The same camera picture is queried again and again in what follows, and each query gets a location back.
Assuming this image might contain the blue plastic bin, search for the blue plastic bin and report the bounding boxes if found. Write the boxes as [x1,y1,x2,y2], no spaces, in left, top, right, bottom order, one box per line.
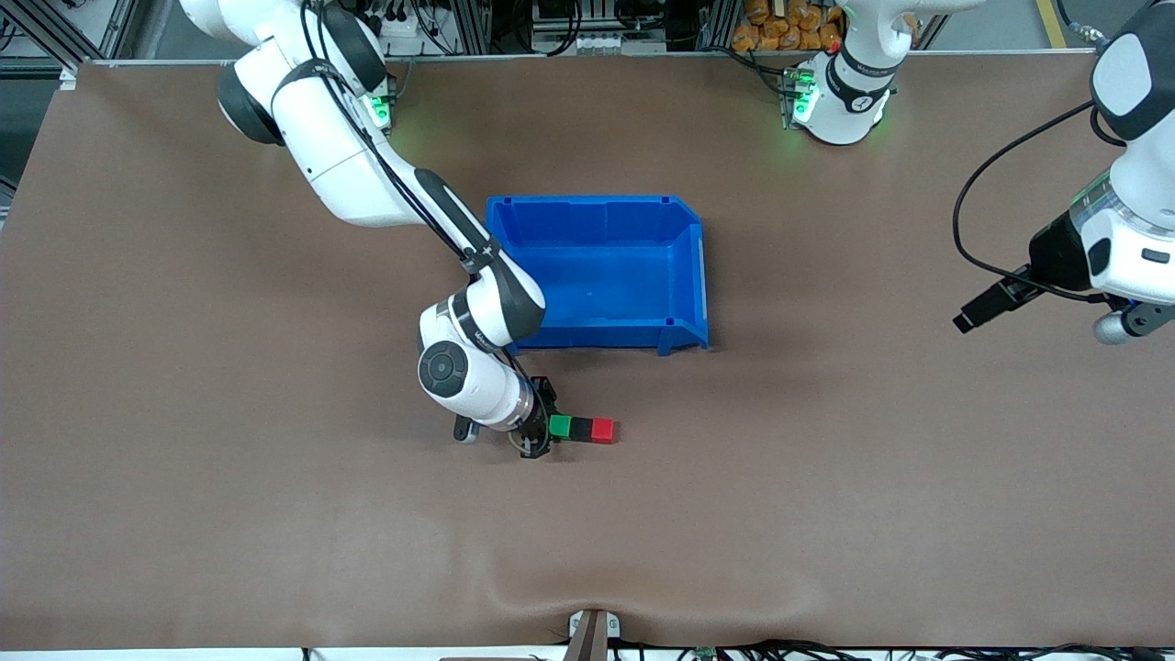
[484,195,711,356]

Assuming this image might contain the metal table clamp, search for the metal table clamp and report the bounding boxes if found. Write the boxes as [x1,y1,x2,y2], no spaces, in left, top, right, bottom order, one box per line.
[567,609,621,661]

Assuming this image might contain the brown table mat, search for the brown table mat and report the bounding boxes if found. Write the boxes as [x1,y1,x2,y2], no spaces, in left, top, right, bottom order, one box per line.
[0,50,1175,651]

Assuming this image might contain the orange snack bags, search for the orange snack bags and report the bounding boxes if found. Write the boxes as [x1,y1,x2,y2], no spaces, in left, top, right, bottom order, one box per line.
[732,0,845,51]

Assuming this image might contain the white power strip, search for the white power strip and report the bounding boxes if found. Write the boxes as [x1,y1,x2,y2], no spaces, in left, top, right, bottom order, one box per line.
[381,11,432,42]

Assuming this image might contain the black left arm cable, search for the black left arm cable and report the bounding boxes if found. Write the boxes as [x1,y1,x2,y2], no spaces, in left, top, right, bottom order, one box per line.
[951,99,1107,302]

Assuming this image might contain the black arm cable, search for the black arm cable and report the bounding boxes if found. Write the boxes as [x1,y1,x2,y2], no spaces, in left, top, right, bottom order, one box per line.
[951,99,1107,302]
[298,0,533,396]

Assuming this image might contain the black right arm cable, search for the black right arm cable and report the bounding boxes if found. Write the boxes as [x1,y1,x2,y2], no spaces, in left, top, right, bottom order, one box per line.
[298,0,533,396]

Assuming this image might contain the aluminium frame post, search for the aluminium frame post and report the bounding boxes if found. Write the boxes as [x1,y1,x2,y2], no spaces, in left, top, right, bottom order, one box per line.
[698,0,740,51]
[441,0,492,54]

